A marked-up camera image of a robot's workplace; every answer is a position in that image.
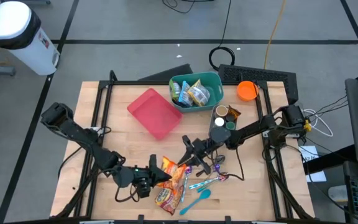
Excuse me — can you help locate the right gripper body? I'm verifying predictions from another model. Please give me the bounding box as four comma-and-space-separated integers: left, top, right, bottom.
182, 136, 218, 175

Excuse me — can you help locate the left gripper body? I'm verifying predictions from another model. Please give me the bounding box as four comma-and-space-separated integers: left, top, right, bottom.
132, 154, 158, 187

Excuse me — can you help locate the orange ramen packet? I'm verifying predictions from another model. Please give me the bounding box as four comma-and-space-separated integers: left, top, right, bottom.
157, 155, 188, 190

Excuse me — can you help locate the red ramen packet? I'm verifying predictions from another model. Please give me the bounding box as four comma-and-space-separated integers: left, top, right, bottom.
154, 185, 185, 216

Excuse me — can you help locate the grey plastic bin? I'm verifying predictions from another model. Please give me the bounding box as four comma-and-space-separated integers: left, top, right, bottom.
208, 105, 239, 138

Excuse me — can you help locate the tan-lid spice jar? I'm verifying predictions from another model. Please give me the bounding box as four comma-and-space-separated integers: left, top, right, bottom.
215, 105, 229, 118

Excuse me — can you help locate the orange-brown snack packet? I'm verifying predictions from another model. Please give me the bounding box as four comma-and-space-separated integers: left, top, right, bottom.
227, 105, 242, 121

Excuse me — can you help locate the yellow ramen packet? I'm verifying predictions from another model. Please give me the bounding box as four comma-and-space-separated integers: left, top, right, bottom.
187, 79, 211, 107

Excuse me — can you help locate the green-edged silver snack packet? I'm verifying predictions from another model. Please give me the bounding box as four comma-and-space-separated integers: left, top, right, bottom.
170, 80, 182, 102

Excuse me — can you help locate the dark metal spoon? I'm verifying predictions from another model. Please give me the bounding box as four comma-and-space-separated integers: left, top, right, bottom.
197, 154, 226, 175

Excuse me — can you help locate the teal plastic spoon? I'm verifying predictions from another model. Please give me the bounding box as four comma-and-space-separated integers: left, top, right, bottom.
178, 189, 213, 216

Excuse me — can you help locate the pink plastic tray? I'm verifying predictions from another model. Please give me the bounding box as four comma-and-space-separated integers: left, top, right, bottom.
126, 88, 183, 141

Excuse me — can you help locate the teal plastic bin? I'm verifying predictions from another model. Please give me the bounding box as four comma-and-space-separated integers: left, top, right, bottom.
168, 71, 224, 113

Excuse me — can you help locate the orange plastic bowl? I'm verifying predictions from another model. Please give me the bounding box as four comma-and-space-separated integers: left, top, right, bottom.
236, 80, 260, 102

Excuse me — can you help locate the black flat panel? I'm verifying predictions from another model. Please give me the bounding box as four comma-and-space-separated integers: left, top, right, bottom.
137, 63, 193, 82

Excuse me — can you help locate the white paper sheet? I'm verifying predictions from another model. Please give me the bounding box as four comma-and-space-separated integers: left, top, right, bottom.
297, 145, 328, 183

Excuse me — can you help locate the white computer mouse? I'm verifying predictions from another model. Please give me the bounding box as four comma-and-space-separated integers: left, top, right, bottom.
327, 185, 350, 203

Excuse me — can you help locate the black desk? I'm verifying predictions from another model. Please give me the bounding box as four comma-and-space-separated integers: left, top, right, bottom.
302, 143, 358, 224

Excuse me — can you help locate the white trash can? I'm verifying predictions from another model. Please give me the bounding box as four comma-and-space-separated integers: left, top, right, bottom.
0, 1, 61, 77

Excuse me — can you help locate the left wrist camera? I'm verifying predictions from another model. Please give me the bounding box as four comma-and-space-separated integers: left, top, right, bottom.
134, 182, 152, 199

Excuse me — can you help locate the iridescent spoon patterned handle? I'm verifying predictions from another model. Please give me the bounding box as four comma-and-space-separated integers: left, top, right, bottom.
196, 164, 222, 193

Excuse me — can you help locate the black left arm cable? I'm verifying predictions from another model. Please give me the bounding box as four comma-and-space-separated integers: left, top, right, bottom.
114, 183, 140, 203

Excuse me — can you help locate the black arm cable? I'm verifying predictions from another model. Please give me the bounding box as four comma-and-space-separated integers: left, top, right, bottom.
114, 183, 140, 203
221, 145, 246, 182

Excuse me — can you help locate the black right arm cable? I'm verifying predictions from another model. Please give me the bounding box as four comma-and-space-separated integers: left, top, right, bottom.
221, 145, 246, 182

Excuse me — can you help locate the black coiled cable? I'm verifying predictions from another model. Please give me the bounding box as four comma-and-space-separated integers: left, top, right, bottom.
208, 0, 236, 72

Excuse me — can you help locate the black table frame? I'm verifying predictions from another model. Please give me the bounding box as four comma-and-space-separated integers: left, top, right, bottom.
50, 70, 316, 224

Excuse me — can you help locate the white cable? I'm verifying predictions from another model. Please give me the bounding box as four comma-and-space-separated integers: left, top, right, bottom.
301, 108, 334, 138

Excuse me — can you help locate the yellow cable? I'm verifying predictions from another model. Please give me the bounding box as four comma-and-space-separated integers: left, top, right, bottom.
263, 0, 287, 70

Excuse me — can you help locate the black floor cable loop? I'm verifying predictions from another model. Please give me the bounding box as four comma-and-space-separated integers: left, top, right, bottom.
162, 0, 216, 15

